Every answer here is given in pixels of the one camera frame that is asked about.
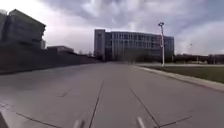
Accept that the grey concrete building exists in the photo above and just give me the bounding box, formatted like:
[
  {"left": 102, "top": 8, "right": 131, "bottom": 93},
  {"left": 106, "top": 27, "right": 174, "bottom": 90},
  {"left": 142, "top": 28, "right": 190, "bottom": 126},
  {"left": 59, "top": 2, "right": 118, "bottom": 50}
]
[{"left": 0, "top": 9, "right": 8, "bottom": 43}]

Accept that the grass lawn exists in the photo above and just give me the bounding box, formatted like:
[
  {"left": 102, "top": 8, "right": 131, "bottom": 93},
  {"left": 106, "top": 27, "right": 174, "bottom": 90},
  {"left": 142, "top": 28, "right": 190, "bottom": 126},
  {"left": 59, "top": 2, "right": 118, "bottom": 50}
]
[{"left": 143, "top": 64, "right": 224, "bottom": 84}]

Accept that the tall lamp post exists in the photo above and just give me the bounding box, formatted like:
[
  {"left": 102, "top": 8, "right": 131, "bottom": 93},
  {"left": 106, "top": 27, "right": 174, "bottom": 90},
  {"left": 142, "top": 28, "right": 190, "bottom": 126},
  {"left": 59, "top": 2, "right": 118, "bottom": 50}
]
[{"left": 157, "top": 21, "right": 167, "bottom": 67}]

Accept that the grey concrete pavement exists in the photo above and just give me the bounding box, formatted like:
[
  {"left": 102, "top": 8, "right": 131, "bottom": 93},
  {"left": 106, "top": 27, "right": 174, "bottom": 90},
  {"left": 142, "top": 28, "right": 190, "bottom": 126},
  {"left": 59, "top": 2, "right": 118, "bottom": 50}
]
[{"left": 0, "top": 62, "right": 224, "bottom": 128}]

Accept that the robot's own part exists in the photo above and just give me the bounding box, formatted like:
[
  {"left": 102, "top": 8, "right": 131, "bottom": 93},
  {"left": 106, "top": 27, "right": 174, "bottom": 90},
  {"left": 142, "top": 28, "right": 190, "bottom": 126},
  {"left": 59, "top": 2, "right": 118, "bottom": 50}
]
[
  {"left": 73, "top": 118, "right": 85, "bottom": 128},
  {"left": 136, "top": 116, "right": 147, "bottom": 128}
]

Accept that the large glass office building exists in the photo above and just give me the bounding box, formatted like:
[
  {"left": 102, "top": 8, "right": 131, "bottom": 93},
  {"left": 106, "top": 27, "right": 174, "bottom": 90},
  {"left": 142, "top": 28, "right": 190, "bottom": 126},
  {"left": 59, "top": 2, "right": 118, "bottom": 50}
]
[{"left": 93, "top": 28, "right": 175, "bottom": 63}]

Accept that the pale concrete kerb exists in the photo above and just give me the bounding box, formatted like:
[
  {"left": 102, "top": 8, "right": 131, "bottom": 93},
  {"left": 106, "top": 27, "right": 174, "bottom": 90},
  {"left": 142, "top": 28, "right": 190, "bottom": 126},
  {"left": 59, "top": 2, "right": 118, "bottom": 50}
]
[{"left": 131, "top": 64, "right": 224, "bottom": 93}]

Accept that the dark multi-storey building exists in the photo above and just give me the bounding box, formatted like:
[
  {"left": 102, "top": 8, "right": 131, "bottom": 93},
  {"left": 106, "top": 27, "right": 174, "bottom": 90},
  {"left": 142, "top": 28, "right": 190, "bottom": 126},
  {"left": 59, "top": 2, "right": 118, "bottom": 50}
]
[{"left": 3, "top": 8, "right": 47, "bottom": 49}]

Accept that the distant low dark building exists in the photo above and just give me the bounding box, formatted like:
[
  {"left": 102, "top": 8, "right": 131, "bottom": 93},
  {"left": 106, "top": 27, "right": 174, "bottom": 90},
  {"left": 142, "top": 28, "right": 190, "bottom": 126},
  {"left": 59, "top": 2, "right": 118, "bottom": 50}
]
[{"left": 173, "top": 53, "right": 224, "bottom": 65}]

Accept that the long dark wall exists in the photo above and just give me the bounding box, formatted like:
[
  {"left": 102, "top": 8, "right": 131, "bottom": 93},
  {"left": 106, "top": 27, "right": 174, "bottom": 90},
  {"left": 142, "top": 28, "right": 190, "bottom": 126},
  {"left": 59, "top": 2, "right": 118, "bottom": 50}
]
[{"left": 0, "top": 41, "right": 101, "bottom": 75}]

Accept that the thin distant pole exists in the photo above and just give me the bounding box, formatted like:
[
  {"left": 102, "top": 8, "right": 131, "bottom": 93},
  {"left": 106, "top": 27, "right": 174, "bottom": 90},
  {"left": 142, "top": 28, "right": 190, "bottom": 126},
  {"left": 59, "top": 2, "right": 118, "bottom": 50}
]
[{"left": 189, "top": 42, "right": 195, "bottom": 64}]

